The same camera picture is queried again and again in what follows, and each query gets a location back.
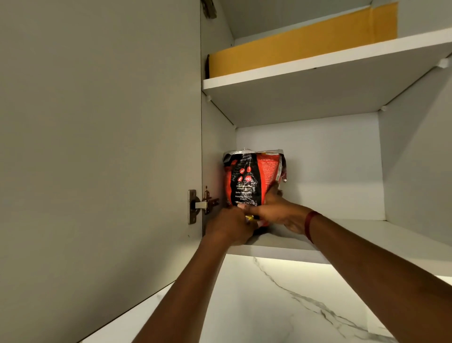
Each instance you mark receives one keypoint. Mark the person's left hand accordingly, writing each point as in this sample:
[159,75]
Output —
[229,226]

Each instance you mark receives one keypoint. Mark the person's right hand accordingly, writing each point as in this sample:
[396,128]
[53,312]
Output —
[279,213]

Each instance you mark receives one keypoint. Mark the person's right thumb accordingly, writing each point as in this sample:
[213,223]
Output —
[274,192]

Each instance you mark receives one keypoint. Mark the red and black foil bag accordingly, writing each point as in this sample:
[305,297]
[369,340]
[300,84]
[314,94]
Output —
[252,178]

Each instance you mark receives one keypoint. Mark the small yellow object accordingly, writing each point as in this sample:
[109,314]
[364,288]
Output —
[249,218]

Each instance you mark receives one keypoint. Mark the person's right forearm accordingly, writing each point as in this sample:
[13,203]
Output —
[385,282]

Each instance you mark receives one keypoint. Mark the person's left forearm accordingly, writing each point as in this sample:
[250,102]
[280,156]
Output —
[176,296]

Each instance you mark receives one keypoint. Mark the red thread wristband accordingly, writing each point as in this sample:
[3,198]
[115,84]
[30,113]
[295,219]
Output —
[310,224]

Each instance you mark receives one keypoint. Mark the white cabinet shelf board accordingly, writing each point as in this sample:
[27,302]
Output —
[328,84]

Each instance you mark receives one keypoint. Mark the grey cabinet door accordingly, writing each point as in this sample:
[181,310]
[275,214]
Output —
[100,169]

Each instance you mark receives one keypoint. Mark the dark metal cabinet hinge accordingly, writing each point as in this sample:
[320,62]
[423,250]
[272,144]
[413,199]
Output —
[209,7]

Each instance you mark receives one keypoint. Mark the white wall cabinet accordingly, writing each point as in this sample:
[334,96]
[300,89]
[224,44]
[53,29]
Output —
[353,159]

